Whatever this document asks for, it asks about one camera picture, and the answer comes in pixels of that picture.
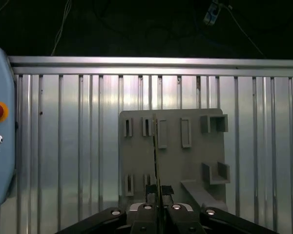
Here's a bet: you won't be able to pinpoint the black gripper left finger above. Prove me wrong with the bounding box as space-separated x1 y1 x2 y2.
54 184 160 234

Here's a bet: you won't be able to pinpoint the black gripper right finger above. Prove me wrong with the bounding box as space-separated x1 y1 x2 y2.
161 185 279 234

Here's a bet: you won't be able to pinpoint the green RAM stick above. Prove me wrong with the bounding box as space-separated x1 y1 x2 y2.
151 112 163 215

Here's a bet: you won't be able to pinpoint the grey parts rack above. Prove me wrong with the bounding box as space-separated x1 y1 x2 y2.
118 108 231 213

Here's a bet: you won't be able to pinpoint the pale blue teach pendant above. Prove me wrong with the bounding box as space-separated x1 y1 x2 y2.
0 44 17 209

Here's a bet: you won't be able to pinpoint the white power strip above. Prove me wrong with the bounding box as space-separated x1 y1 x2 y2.
203 0 222 26

